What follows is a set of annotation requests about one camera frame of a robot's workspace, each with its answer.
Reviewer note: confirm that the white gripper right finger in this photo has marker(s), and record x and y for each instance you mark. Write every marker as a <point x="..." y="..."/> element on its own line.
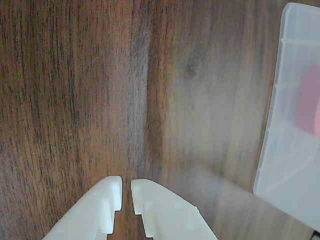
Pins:
<point x="167" y="217"/>

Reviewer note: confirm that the clear plastic box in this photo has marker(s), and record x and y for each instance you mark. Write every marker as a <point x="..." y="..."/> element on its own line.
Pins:
<point x="285" y="162"/>

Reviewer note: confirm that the red tape roll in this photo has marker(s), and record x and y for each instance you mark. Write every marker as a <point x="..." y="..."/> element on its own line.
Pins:
<point x="308" y="105"/>

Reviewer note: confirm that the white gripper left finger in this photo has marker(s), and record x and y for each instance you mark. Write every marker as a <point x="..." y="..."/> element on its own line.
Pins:
<point x="87" y="212"/>

